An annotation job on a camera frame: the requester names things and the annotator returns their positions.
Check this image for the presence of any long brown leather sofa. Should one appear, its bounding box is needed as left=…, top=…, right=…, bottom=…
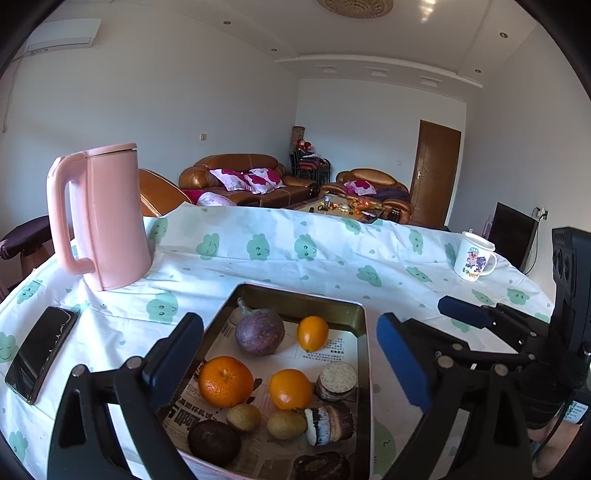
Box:
left=179, top=154, right=319, bottom=208

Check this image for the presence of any large mandarin orange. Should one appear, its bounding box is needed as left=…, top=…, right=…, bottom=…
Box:
left=198, top=355, right=254, bottom=409

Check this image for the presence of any small round orange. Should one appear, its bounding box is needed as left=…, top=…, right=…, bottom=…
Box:
left=269, top=368, right=314, bottom=411

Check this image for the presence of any printed paper tray liner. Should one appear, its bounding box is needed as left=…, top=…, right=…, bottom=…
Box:
left=161, top=318, right=361, bottom=472

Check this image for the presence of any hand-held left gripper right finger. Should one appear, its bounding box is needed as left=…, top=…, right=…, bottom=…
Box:
left=376, top=313, right=536, bottom=480

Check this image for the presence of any dark chocolate pastry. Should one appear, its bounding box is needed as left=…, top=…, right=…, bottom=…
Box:
left=294, top=451, right=352, bottom=480

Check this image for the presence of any purple cloth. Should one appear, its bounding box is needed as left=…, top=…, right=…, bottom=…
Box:
left=374, top=187, right=411, bottom=204

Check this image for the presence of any tan longan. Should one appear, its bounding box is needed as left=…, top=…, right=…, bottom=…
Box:
left=226, top=403, right=262, bottom=433

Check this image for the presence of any purple passion fruit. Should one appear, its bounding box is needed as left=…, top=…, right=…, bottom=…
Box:
left=235, top=298, right=284, bottom=357

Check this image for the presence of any green kiwi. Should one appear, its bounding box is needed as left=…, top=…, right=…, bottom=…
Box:
left=267, top=410, right=308, bottom=440

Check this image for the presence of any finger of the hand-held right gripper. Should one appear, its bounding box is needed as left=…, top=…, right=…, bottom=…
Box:
left=438, top=295, right=552, bottom=337
left=409, top=318, right=555, bottom=367

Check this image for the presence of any rectangular metal tray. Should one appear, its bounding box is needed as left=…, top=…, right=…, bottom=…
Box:
left=159, top=282, right=372, bottom=480

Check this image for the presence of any dark purple stool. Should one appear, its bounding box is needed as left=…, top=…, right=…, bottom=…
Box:
left=0, top=215, right=75, bottom=287

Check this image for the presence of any cluttered coffee table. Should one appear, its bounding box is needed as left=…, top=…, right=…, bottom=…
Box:
left=293, top=195, right=386, bottom=224

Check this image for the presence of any black smartphone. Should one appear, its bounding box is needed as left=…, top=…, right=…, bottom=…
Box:
left=4, top=305, right=80, bottom=406

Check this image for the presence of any round ceiling lamp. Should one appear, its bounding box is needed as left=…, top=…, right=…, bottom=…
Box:
left=318, top=0, right=394, bottom=18

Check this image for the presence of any person's right forearm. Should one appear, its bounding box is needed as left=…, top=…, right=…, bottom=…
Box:
left=519, top=355, right=591, bottom=480

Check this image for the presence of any stack of dark chairs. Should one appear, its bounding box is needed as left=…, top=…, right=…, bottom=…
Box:
left=290, top=150, right=331, bottom=185

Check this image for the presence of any dark brown round fruit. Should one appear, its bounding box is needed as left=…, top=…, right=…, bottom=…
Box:
left=187, top=419, right=242, bottom=463

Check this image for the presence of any pink electric kettle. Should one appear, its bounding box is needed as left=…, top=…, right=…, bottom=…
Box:
left=46, top=143, right=153, bottom=291

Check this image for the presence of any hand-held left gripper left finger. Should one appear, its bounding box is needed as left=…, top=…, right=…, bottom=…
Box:
left=46, top=313, right=205, bottom=480

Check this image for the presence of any layered brown cake slice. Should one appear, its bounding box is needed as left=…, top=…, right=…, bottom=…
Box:
left=304, top=404, right=355, bottom=448

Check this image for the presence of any white cartoon mug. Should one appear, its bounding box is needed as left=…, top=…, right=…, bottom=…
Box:
left=452, top=229, right=498, bottom=281

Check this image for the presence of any pink cloth bundle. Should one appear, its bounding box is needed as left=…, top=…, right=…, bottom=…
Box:
left=196, top=191, right=236, bottom=207

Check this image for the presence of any brown leather chair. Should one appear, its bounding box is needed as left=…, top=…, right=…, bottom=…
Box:
left=139, top=168, right=192, bottom=217

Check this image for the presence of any white cloud-print tablecloth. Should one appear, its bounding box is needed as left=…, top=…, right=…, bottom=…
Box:
left=0, top=203, right=559, bottom=480

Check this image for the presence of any orange kumquat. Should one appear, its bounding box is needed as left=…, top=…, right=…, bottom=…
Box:
left=297, top=316, right=330, bottom=354

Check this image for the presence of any brown leather armchair sofa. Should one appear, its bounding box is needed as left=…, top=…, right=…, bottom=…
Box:
left=321, top=168, right=413, bottom=224

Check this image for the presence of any black television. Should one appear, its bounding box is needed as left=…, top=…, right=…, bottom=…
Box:
left=487, top=202, right=539, bottom=271

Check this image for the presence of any white air conditioner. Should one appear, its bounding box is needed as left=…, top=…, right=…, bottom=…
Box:
left=25, top=17, right=102, bottom=55

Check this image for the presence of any brown wooden door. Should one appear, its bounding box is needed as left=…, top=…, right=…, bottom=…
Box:
left=410, top=119, right=462, bottom=228

